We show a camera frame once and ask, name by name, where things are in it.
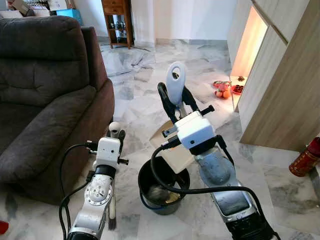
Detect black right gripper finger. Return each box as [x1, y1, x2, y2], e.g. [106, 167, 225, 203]
[157, 82, 177, 125]
[181, 86, 200, 115]

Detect cream hand broom purple bristles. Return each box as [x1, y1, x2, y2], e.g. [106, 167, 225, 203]
[106, 121, 123, 232]

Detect red plate with oranges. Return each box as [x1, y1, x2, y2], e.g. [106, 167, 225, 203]
[212, 80, 234, 100]

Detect black round bucket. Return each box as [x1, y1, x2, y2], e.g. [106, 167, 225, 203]
[137, 155, 191, 216]

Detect small red plate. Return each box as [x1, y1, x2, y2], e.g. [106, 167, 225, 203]
[231, 83, 245, 95]

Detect dark brown fabric sofa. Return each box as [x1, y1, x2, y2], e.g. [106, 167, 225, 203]
[0, 15, 116, 206]

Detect brown wooden side table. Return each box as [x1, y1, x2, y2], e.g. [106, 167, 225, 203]
[101, 0, 135, 50]

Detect light wooden cabinet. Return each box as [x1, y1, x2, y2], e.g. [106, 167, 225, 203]
[227, 0, 320, 153]

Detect blue box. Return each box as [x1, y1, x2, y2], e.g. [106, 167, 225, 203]
[55, 8, 84, 26]

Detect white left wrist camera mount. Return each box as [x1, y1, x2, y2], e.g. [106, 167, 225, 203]
[96, 137, 122, 169]

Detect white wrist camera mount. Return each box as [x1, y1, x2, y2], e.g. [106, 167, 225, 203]
[162, 110, 217, 150]
[96, 137, 122, 169]

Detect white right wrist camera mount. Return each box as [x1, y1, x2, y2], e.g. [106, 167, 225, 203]
[162, 110, 217, 150]

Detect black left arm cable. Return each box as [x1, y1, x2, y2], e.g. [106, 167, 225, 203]
[58, 141, 99, 240]

